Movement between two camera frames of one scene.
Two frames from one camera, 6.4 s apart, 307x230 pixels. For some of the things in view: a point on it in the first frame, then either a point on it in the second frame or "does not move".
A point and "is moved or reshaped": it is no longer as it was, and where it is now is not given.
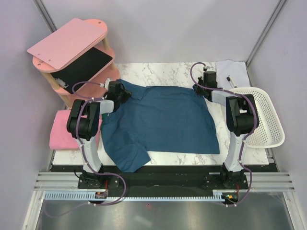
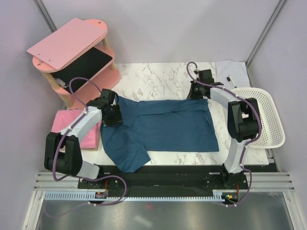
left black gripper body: [123, 96] -> [115, 117]
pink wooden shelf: [57, 49] does not move
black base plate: [163, 177] does not move
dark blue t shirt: [165, 119] is moved or reshaped
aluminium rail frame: [52, 181] does not move
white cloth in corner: [238, 71] does not move
